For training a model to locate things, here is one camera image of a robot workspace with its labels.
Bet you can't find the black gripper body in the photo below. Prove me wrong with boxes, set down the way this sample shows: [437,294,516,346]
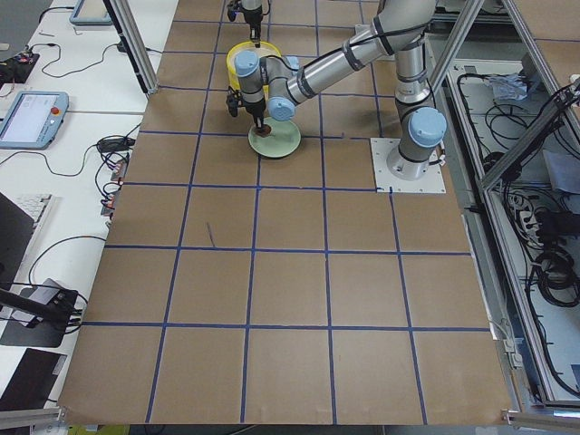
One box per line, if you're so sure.
[242,0,264,24]
[243,98,266,119]

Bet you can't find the dark red bun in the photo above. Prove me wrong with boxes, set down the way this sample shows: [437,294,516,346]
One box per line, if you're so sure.
[255,124,271,137]

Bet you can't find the yellow steamer layer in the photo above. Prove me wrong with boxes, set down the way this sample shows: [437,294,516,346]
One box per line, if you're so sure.
[227,71,241,91]
[225,40,283,78]

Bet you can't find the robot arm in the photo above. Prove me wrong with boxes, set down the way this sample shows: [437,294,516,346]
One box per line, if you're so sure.
[227,1,448,181]
[227,0,271,48]

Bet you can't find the light green plate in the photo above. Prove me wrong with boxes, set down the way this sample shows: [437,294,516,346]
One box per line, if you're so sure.
[248,117,301,159]

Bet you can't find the teach pendant tablet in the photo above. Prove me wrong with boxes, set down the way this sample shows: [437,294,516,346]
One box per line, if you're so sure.
[1,91,69,150]

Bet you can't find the white keyboard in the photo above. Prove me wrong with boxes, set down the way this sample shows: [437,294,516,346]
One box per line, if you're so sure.
[14,193,56,231]

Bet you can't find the white power strip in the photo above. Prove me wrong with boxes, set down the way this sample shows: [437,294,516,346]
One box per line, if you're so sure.
[508,193,542,248]

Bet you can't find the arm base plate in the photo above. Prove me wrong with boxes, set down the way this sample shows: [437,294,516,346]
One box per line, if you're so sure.
[370,138,446,194]

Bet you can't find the aluminium frame post left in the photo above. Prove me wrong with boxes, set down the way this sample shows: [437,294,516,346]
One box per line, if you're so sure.
[103,0,159,96]

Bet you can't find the black cable bundle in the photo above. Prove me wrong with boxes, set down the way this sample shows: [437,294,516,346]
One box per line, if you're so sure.
[525,244,580,309]

